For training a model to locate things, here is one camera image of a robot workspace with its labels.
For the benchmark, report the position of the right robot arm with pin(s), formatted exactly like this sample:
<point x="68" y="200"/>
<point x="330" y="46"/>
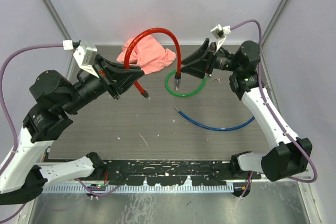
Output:
<point x="288" y="155"/>

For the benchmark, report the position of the slotted cable duct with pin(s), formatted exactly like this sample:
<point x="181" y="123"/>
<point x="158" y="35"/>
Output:
<point x="186" y="188"/>

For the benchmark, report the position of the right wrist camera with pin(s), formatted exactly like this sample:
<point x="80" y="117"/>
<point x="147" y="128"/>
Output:
<point x="220" y="33"/>

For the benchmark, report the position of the blue cable lock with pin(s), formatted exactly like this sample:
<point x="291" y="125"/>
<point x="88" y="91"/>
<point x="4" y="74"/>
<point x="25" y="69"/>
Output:
<point x="217" y="129"/>

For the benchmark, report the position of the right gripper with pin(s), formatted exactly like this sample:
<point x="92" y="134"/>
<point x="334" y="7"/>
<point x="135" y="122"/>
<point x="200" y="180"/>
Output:
<point x="204" y="66"/>

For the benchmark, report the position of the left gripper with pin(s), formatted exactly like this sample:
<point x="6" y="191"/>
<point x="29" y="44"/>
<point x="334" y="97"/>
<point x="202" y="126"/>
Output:
<point x="114" y="76"/>

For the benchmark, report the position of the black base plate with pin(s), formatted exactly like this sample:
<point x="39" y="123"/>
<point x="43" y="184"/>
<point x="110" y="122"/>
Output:
<point x="166" y="173"/>

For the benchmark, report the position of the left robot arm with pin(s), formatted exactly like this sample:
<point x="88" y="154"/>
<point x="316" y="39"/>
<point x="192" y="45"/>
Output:
<point x="56" y="99"/>

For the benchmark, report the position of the red cable lock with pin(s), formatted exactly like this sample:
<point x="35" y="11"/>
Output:
<point x="155" y="30"/>

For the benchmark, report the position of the pink cloth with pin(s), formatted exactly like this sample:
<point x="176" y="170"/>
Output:
<point x="151" y="56"/>

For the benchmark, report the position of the green cable lock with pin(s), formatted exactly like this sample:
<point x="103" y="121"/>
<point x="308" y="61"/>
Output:
<point x="179" y="94"/>

